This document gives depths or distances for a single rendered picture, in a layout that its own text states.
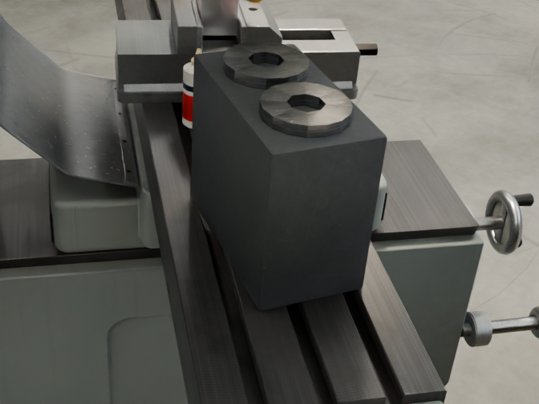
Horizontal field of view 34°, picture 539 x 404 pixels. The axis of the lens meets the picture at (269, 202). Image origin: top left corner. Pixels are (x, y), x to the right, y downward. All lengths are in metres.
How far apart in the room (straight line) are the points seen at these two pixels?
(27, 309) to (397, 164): 0.67
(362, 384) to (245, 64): 0.34
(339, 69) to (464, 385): 1.11
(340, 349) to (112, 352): 0.62
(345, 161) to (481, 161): 2.27
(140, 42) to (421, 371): 0.65
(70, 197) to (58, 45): 2.44
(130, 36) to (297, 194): 0.54
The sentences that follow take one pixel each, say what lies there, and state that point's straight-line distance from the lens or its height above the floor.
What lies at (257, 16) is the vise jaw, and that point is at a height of 1.03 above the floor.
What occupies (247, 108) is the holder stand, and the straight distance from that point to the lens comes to 0.87.
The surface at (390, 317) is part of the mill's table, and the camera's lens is 0.92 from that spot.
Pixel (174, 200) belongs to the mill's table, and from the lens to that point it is 1.06.
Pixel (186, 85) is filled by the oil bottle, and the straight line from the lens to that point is 1.18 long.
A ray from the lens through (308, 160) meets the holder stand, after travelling 0.82.
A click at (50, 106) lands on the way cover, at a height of 0.89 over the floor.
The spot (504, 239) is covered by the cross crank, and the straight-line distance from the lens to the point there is 1.65.
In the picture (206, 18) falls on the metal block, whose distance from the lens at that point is 1.27.
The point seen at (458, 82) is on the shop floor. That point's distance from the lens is 3.61.
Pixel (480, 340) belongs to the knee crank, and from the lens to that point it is 1.57.
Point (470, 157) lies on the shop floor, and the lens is 3.10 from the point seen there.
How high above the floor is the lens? 1.51
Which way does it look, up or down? 34 degrees down
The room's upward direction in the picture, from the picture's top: 5 degrees clockwise
